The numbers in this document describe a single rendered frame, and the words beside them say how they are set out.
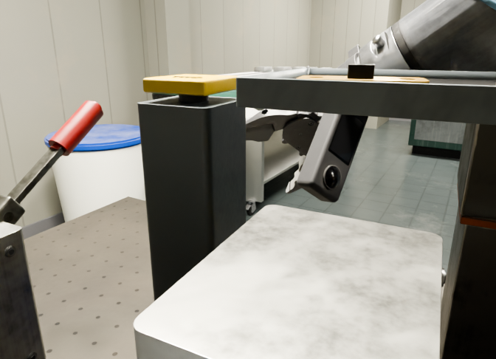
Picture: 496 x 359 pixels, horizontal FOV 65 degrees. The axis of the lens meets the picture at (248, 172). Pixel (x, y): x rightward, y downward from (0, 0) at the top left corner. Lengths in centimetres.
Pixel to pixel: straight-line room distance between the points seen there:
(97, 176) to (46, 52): 100
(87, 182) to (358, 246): 217
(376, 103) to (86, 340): 67
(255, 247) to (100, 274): 83
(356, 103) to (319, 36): 635
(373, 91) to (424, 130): 468
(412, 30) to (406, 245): 28
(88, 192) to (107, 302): 149
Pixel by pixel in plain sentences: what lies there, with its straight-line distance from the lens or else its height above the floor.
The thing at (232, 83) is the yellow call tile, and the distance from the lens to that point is 34.
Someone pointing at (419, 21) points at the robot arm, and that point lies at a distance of 41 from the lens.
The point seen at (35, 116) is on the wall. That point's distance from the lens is 288.
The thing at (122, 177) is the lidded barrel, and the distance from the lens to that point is 229.
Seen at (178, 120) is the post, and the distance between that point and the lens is 32.
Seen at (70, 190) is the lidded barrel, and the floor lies 44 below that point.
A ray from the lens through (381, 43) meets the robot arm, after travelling 42.
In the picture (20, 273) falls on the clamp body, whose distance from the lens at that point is 34.
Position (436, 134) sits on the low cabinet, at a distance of 490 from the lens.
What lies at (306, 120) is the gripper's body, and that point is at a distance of 44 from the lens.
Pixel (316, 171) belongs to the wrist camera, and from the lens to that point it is 40.
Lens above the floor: 118
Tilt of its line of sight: 18 degrees down
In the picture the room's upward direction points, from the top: straight up
